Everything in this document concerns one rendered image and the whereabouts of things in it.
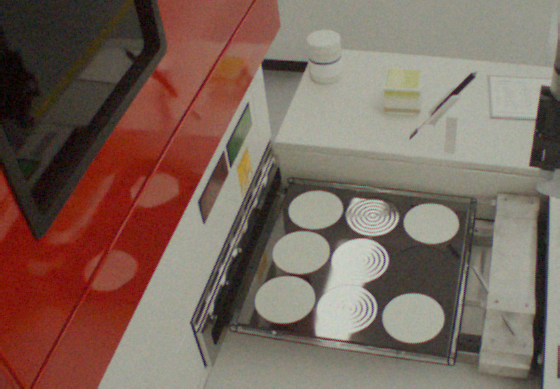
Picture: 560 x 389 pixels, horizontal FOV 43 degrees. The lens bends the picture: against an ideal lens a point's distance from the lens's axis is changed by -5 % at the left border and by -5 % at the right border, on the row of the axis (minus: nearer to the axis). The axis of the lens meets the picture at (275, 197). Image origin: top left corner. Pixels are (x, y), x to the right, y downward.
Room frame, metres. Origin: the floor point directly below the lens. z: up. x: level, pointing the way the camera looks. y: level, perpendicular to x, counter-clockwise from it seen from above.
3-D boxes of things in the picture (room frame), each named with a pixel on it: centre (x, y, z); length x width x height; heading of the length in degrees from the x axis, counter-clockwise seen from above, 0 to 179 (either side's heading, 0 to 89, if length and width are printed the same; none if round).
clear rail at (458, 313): (0.78, -0.30, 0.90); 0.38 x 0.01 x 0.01; 158
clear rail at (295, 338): (0.67, -0.07, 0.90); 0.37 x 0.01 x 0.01; 68
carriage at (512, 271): (0.76, -0.38, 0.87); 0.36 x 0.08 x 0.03; 158
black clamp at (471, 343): (0.64, -0.27, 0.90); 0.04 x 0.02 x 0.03; 68
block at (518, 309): (0.69, -0.35, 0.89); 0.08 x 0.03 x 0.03; 68
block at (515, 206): (0.92, -0.44, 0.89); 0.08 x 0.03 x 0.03; 68
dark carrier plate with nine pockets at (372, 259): (0.84, -0.13, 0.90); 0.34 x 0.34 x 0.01; 68
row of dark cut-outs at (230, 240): (0.91, 0.08, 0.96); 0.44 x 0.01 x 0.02; 158
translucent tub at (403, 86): (1.17, -0.28, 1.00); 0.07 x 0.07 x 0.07; 72
